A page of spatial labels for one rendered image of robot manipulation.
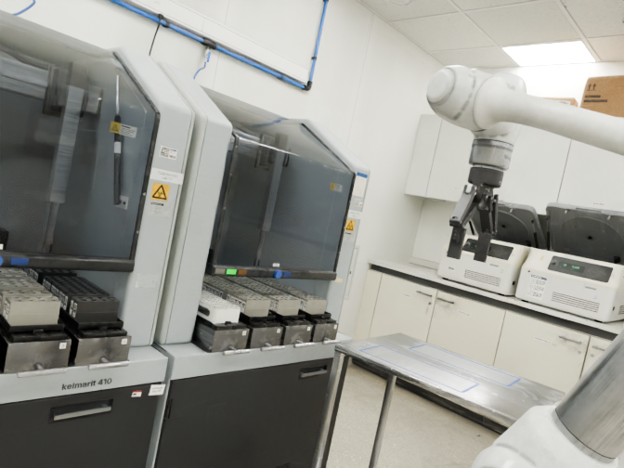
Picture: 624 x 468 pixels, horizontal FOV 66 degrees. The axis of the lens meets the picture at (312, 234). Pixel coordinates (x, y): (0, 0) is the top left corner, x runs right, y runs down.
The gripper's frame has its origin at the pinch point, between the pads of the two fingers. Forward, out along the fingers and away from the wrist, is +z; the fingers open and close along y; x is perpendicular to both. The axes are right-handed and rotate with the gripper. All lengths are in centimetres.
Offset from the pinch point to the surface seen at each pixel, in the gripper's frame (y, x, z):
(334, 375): 15, 41, 48
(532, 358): 218, 45, 64
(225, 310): -12, 70, 34
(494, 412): 19.1, -7.4, 38.4
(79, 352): -56, 66, 43
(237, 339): -8, 66, 43
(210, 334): -17, 68, 41
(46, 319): -63, 73, 37
